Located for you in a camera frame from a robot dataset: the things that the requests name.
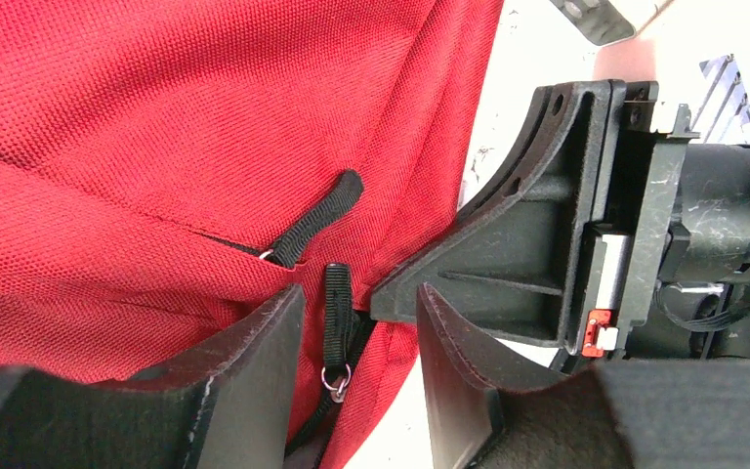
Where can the red student backpack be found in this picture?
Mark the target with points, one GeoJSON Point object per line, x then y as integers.
{"type": "Point", "coordinates": [166, 167]}

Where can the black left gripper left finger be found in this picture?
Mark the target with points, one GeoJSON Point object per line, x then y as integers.
{"type": "Point", "coordinates": [222, 403]}

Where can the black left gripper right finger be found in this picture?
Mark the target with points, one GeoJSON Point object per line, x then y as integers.
{"type": "Point", "coordinates": [490, 407]}

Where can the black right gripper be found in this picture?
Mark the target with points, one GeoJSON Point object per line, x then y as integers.
{"type": "Point", "coordinates": [666, 270]}

